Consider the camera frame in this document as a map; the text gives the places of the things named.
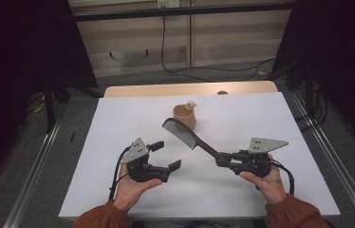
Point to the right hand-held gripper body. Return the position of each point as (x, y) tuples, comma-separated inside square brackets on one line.
[(257, 163)]

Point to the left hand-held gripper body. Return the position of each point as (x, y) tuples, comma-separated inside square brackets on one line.
[(136, 152)]

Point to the black comb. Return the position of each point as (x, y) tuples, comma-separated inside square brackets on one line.
[(182, 134)]

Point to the beige cup with bear figure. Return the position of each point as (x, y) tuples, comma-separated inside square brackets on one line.
[(185, 117)]

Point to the person's right hand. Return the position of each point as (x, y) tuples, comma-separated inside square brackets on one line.
[(270, 186)]

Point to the person's left hand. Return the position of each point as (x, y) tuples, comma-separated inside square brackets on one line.
[(131, 191)]

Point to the wooden table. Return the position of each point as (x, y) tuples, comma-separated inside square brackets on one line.
[(166, 90)]

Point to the black metal stand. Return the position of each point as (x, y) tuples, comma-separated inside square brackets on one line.
[(49, 104), (309, 91)]

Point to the beige long cabinet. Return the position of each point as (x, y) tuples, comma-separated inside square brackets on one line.
[(229, 41)]

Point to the black curtain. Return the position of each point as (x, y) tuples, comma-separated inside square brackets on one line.
[(346, 63), (14, 79)]

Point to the metal floor rail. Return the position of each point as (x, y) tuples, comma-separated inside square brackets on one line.
[(340, 167), (33, 177)]

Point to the white wall socket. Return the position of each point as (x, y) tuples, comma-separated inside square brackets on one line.
[(168, 3)]

